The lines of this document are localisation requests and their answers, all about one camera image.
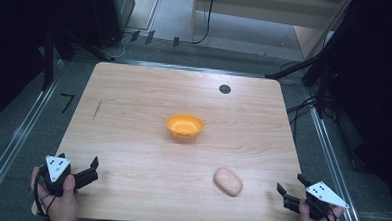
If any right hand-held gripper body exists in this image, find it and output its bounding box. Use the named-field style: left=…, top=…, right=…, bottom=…
left=299, top=179, right=352, bottom=221

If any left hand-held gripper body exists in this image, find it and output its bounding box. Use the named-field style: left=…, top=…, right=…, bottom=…
left=38, top=154, right=80, bottom=198

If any person's left hand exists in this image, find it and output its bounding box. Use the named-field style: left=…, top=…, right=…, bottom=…
left=28, top=165, right=81, bottom=221

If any pink oval soap bar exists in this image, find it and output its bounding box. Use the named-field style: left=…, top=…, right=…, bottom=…
left=212, top=167, right=244, bottom=198

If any black diagonal stand strut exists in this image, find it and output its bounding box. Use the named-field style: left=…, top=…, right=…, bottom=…
left=264, top=52, right=325, bottom=83

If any orange plastic bowl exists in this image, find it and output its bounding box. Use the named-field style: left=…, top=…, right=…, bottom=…
left=164, top=112, right=206, bottom=141

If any dark cabinet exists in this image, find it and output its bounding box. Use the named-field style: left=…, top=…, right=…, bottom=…
left=86, top=0, right=137, bottom=51

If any white shelf unit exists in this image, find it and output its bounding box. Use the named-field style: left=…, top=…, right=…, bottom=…
left=190, top=0, right=352, bottom=50

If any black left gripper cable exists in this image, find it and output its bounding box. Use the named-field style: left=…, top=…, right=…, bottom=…
left=31, top=168, right=62, bottom=221

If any aluminium floor rail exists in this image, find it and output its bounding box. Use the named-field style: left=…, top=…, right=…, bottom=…
left=297, top=86, right=373, bottom=221
left=0, top=57, right=66, bottom=216

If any bundle of black floor cables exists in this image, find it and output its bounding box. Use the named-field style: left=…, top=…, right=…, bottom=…
left=284, top=93, right=339, bottom=138

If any black metal stand post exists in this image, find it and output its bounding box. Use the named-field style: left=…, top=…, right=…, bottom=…
left=41, top=23, right=58, bottom=92

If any white floor cable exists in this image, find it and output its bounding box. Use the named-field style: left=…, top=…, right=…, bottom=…
left=109, top=31, right=135, bottom=60

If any black hanging cable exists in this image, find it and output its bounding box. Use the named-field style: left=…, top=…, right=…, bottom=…
left=190, top=0, right=216, bottom=46

